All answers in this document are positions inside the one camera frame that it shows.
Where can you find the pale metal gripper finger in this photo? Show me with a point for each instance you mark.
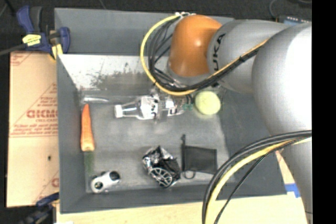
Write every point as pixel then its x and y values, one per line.
pixel 148 102
pixel 148 114

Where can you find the grey metal bin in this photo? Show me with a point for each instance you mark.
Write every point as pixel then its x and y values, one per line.
pixel 131 136

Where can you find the yellow-green tennis ball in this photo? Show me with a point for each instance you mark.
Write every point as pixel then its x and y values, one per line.
pixel 208 102

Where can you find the black and silver crumpled packet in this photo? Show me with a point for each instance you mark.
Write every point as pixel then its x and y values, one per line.
pixel 160 158

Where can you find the clear plastic piece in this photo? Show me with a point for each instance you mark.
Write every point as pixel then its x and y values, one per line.
pixel 94 99

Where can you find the black mesh pouch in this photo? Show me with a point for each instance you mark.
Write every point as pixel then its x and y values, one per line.
pixel 200 160

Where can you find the orange toy carrot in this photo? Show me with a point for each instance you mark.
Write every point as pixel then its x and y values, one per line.
pixel 86 131

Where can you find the silver spoked wheel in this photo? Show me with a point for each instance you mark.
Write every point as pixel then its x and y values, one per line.
pixel 161 177

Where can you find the silver metal clamp piece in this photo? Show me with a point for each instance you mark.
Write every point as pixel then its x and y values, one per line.
pixel 103 181

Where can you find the brown cardboard board, red print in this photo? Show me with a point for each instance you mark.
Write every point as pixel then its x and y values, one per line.
pixel 29 160

